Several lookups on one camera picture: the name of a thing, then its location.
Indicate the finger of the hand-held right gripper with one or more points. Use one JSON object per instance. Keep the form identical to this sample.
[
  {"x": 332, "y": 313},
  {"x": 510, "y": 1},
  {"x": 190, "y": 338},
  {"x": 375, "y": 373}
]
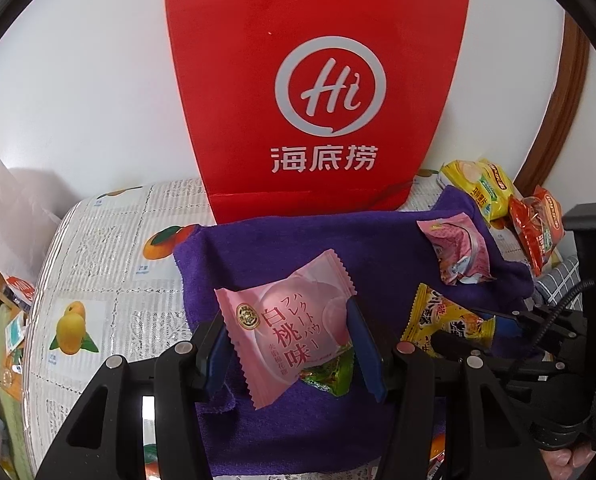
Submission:
[
  {"x": 507, "y": 325},
  {"x": 452, "y": 342}
]

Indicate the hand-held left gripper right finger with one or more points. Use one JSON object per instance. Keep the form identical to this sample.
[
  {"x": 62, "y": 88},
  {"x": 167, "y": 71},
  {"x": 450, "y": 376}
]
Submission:
[{"x": 367, "y": 355}]

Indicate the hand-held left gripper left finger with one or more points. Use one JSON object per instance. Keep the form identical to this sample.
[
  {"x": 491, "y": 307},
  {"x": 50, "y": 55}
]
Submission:
[{"x": 218, "y": 360}]

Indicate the yellow snack packet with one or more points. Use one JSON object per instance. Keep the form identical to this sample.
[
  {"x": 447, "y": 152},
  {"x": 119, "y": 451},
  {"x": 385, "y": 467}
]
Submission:
[{"x": 437, "y": 320}]

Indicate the green snack packet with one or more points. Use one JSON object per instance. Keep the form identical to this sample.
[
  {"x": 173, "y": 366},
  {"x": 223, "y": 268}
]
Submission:
[{"x": 328, "y": 375}]

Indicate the pale pink peach-print snack packet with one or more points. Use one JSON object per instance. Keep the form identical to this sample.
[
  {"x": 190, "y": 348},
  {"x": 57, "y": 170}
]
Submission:
[{"x": 278, "y": 320}]

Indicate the pink silver-seam snack packet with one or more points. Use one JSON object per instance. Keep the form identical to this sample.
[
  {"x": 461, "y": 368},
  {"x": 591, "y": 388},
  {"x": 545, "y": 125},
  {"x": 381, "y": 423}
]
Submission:
[{"x": 452, "y": 245}]

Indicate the purple towel basket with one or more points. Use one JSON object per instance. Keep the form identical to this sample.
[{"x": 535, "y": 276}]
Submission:
[{"x": 278, "y": 250}]

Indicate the person's right hand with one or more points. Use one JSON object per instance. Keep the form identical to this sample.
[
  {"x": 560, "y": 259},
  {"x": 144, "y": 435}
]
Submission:
[{"x": 572, "y": 465}]

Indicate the grey checked cloth pink star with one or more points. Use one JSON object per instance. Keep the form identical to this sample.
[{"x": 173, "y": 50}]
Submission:
[{"x": 562, "y": 275}]

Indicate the orange chip bag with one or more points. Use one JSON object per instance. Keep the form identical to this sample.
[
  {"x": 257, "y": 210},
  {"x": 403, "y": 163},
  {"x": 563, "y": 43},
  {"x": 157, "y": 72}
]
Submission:
[{"x": 532, "y": 230}]

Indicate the yellow chip bag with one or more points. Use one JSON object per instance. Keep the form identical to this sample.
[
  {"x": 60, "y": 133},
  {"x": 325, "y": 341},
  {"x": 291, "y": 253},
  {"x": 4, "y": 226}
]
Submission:
[{"x": 477, "y": 185}]

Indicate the fruit-print tablecloth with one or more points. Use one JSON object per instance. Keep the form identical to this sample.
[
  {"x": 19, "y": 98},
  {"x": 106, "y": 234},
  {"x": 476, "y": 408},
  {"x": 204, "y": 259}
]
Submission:
[{"x": 103, "y": 260}]

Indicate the white plastic bag red label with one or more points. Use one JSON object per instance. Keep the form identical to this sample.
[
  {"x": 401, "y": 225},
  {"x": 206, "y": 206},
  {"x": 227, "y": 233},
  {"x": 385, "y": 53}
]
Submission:
[{"x": 8, "y": 210}]

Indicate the red paper bag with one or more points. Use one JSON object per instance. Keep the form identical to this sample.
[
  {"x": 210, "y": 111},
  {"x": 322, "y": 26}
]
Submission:
[{"x": 318, "y": 35}]

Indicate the brown wooden door frame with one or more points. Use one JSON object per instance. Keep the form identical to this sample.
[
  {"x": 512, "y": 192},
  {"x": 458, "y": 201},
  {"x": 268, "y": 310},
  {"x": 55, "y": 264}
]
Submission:
[{"x": 562, "y": 100}]

